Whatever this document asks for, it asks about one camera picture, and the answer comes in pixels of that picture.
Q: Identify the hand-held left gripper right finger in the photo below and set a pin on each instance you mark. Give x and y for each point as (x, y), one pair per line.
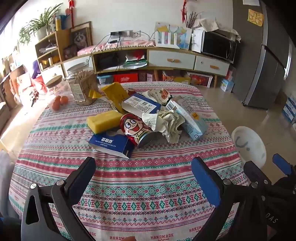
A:
(205, 183)

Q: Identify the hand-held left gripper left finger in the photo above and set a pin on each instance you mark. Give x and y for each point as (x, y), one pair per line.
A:
(79, 185)

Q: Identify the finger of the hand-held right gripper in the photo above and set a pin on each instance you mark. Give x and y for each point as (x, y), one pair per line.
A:
(281, 162)
(255, 172)

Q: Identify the white plastic bin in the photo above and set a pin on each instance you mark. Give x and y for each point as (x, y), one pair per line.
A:
(248, 139)

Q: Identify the light blue carton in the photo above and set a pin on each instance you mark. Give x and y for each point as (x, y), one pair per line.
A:
(193, 122)

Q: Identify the white paper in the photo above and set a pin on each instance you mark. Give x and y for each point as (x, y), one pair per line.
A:
(166, 125)

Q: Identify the yellow wrapper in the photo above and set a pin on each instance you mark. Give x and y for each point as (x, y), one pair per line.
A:
(114, 92)

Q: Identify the dark blue biscuit box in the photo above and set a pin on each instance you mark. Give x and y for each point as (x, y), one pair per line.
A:
(108, 142)

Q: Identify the stack of blue white boxes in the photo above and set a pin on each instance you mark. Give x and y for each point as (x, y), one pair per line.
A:
(290, 110)

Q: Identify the patterned woven tablecloth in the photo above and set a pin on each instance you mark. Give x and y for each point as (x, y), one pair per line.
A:
(143, 185)

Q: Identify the yellow sponge block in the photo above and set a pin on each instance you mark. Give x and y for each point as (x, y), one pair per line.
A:
(104, 121)

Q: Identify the red cartoon face can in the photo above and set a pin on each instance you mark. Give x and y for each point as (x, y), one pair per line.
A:
(131, 126)

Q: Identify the brown egg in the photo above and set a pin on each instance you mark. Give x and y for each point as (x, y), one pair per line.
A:
(55, 103)
(64, 100)

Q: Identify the small blue white box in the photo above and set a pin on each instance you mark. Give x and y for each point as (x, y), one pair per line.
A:
(226, 85)

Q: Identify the white red snack wrapper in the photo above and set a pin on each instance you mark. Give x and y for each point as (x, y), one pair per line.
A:
(161, 95)

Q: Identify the glass jar of snack sticks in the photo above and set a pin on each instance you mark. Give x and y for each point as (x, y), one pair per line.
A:
(81, 85)

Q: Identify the blue and white box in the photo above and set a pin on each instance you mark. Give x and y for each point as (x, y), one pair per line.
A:
(141, 103)

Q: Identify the red white storage box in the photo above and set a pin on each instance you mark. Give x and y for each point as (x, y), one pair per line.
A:
(200, 80)

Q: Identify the glass jar with wooden lid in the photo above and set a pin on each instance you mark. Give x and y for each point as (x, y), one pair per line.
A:
(54, 81)

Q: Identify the grey refrigerator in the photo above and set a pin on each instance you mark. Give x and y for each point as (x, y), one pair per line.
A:
(254, 58)

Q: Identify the blue plastic storage box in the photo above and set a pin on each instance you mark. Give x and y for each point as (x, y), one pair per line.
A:
(105, 79)

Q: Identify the yellow printed cardboard box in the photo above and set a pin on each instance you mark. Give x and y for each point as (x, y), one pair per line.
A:
(173, 77)

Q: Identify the narrow white drawer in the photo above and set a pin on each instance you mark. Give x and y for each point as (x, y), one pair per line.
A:
(211, 66)

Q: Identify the red flat box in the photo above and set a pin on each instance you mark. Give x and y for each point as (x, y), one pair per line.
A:
(126, 78)

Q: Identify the brown cardboard boxes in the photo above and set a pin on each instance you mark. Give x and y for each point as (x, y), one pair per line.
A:
(12, 85)

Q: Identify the wooden white tv cabinet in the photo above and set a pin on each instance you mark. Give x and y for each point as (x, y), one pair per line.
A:
(161, 67)

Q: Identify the black electronic device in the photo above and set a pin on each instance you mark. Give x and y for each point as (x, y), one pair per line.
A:
(107, 62)

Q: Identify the wide white drawer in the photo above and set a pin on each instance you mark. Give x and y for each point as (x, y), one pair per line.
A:
(171, 59)

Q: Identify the black microwave oven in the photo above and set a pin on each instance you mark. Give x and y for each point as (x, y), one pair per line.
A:
(217, 45)

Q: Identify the pile of papers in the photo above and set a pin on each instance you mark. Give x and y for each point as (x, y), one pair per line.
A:
(135, 61)

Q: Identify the white paper bag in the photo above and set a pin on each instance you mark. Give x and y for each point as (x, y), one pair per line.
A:
(196, 41)

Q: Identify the wooden shelf unit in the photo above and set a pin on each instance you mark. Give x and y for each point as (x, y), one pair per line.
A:
(62, 39)

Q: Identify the yellow sticky note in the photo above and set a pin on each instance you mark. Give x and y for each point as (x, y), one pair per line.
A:
(255, 17)

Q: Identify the framed cat picture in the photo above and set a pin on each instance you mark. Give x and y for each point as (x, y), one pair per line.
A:
(81, 37)

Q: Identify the pink floral cloth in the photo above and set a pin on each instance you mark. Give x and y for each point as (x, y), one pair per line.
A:
(129, 43)

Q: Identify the colourful paper bag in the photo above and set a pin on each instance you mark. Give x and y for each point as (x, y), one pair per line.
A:
(172, 34)

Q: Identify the white printed cloth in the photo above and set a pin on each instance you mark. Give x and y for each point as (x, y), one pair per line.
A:
(212, 25)

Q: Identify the grey power strip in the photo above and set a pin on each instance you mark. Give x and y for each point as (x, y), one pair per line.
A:
(121, 34)

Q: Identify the small trailing green plant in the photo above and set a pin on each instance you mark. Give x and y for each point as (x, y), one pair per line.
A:
(24, 36)

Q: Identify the dried branches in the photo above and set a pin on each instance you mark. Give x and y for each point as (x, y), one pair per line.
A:
(192, 19)

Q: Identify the large potted green plant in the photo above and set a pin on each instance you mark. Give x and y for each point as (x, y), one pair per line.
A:
(42, 22)

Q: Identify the red hanging ornament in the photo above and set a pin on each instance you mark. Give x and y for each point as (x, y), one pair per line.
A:
(183, 10)
(71, 9)

